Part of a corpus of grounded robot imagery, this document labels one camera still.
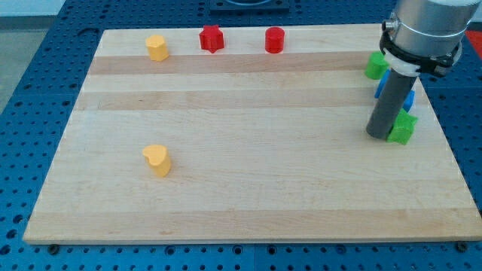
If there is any yellow heart block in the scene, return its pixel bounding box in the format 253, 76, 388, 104
142, 145, 172, 178

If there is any blue block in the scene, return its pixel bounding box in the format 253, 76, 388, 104
374, 70, 416, 112

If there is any red cylinder block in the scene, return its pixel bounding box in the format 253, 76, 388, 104
264, 26, 285, 53

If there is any green star block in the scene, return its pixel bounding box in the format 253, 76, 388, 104
386, 109, 418, 145

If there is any yellow hexagon block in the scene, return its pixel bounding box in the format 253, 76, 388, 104
145, 35, 169, 62

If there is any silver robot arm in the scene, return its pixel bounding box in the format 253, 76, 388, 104
383, 0, 481, 57

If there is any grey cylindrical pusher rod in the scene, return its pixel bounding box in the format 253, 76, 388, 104
366, 69, 416, 140

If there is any light wooden board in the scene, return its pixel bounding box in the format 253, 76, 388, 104
23, 24, 481, 245

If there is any red star block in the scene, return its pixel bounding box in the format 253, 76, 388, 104
199, 25, 224, 53

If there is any green cylinder block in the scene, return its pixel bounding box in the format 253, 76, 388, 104
365, 52, 389, 80

